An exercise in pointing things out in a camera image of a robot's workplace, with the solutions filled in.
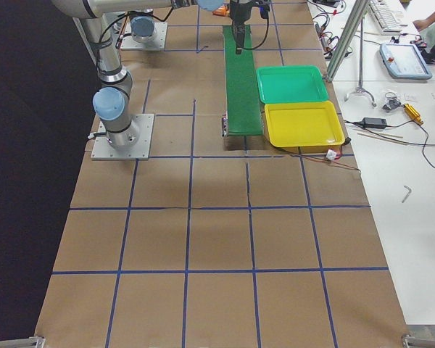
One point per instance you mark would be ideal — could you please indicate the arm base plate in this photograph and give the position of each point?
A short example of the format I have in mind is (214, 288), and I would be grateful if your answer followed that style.
(155, 42)
(132, 144)

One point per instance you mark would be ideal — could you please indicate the green conveyor belt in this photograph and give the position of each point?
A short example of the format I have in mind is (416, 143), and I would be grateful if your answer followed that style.
(243, 114)

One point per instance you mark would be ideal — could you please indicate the black power adapter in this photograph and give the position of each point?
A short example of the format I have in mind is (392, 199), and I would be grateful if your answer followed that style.
(374, 122)

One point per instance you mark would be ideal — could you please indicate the teach pendant tablet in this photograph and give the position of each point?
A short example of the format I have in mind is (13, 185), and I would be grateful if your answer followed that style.
(404, 61)

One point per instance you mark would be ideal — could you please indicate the gold resistor block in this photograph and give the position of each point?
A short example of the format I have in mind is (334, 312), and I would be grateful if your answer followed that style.
(413, 114)

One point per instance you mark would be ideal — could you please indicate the green plastic tray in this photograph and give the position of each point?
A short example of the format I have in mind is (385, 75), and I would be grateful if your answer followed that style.
(290, 84)

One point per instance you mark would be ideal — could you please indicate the allen key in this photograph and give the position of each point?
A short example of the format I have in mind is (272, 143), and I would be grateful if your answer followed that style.
(407, 194)

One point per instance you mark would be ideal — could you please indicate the metal rod stand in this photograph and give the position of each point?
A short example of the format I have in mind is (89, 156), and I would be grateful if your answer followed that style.
(359, 90)

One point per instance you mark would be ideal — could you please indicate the yellow plastic tray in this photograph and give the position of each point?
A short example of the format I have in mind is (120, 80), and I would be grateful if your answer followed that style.
(303, 124)

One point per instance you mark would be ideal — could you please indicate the aluminium frame post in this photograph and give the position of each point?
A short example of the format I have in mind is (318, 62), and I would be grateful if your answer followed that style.
(355, 16)

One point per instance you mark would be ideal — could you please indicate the white keyboard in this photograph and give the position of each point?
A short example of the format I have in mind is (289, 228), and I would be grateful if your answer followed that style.
(384, 18)

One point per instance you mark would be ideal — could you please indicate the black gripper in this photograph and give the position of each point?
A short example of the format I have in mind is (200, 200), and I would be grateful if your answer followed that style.
(240, 14)

